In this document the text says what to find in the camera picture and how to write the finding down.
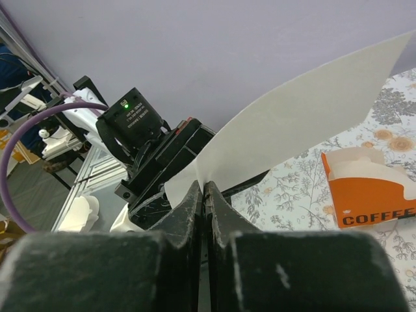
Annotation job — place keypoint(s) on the floral tablecloth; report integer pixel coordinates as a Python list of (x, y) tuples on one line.
[(295, 195)]

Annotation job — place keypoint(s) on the white paper coffee filter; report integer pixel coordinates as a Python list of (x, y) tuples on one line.
[(291, 118)]

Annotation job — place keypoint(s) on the orange coffee filter box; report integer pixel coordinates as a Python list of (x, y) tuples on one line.
[(364, 190)]

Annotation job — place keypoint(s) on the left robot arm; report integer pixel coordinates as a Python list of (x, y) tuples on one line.
[(123, 129)]

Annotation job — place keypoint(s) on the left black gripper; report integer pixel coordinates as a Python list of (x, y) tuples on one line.
[(159, 161)]

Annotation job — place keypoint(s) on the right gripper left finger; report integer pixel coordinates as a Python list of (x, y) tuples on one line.
[(153, 270)]

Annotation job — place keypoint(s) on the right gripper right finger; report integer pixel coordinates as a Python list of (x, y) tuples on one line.
[(254, 270)]

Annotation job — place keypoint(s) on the aluminium frame rail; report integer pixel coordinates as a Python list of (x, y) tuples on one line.
[(99, 172)]

